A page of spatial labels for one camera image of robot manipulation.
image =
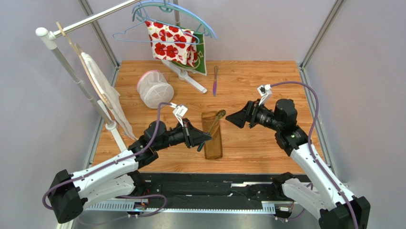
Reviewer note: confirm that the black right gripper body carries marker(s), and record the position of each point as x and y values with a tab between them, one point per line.
250	112

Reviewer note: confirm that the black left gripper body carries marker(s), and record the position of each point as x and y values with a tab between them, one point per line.
189	140

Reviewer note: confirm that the brown cloth napkin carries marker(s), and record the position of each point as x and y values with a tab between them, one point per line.
213	149

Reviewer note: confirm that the gold spoon black handle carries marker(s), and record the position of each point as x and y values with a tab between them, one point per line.
219	115

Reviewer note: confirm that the purple handled knife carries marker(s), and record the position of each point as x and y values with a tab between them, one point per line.
216	68

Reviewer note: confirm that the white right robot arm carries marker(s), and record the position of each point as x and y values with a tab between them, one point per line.
310	165

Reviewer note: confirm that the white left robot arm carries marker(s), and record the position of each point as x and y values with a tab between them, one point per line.
111	174

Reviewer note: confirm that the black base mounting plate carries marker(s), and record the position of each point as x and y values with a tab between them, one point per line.
208	190

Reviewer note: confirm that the white mesh laundry basket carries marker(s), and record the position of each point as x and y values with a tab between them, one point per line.
153	89

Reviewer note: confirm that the green patterned cloth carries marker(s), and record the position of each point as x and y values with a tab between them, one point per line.
200	65

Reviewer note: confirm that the red floral cloth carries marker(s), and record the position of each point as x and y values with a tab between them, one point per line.
172	44

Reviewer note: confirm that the white mesh garment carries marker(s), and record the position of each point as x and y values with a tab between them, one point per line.
108	93

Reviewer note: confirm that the teal plastic hanger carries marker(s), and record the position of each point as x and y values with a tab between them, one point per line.
158	6

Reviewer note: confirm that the blue plastic hanger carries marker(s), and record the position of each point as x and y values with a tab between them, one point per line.
187	14

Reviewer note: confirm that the wooden hanger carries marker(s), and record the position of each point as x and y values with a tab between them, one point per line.
78	50

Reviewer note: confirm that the white clothes rack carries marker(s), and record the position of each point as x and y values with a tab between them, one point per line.
49	37

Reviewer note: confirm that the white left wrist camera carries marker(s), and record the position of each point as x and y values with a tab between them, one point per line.
179	111

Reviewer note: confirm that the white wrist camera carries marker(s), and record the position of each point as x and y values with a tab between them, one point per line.
265	92
179	111

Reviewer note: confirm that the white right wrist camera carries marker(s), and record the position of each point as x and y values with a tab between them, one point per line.
265	92

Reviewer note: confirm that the aluminium frame rail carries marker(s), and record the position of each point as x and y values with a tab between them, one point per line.
195	192

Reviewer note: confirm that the light blue wire hanger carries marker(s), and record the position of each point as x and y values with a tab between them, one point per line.
159	31

